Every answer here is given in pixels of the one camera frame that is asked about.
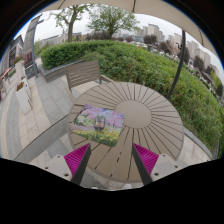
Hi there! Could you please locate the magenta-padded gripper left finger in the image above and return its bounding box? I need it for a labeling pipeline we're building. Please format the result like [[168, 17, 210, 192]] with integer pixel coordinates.
[[41, 143, 92, 186]]

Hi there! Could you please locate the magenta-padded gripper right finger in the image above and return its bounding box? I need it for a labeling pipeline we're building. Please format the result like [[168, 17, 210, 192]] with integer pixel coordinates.
[[131, 143, 183, 187]]

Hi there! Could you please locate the cherry blossom print mouse pad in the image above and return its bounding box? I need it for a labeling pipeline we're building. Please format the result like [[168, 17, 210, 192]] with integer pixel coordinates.
[[68, 103, 126, 148]]

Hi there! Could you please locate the white planter box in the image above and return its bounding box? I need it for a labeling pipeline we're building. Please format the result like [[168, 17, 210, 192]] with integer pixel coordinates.
[[14, 81, 34, 115]]

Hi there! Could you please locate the brown slatted chair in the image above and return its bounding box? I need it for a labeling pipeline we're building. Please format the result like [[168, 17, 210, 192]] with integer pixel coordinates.
[[64, 59, 115, 103]]

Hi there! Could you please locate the green hedge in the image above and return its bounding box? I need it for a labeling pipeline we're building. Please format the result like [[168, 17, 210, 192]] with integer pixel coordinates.
[[39, 39, 224, 155]]

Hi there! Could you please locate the sparse-leaved tree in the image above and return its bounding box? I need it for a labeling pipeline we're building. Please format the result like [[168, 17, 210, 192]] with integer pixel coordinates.
[[49, 3, 95, 44]]

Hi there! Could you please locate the tall grey sign pillar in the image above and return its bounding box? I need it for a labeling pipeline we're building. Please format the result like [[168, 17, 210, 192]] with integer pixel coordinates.
[[23, 13, 45, 79]]

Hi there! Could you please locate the group of apartment buildings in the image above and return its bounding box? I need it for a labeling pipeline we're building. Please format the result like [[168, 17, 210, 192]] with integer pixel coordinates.
[[133, 23, 221, 78]]

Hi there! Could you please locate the round leafy tree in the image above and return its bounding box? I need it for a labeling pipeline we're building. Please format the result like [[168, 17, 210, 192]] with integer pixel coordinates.
[[87, 4, 141, 41]]

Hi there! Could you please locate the beige patio umbrella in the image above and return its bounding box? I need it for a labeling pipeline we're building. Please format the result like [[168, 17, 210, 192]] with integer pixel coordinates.
[[43, 0, 218, 101]]

